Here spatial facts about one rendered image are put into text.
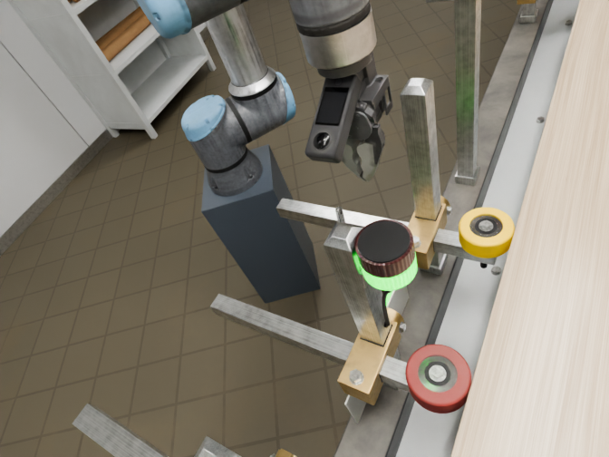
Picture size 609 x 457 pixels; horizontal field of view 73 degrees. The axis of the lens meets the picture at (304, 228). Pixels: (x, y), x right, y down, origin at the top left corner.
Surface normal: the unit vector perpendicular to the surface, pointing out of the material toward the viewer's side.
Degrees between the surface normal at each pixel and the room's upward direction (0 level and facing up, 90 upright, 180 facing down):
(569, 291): 0
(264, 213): 90
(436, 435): 0
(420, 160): 90
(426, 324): 0
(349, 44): 90
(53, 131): 90
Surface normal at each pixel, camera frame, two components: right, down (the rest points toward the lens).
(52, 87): 0.88, 0.13
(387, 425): -0.28, -0.63
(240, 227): 0.11, 0.73
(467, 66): -0.46, 0.75
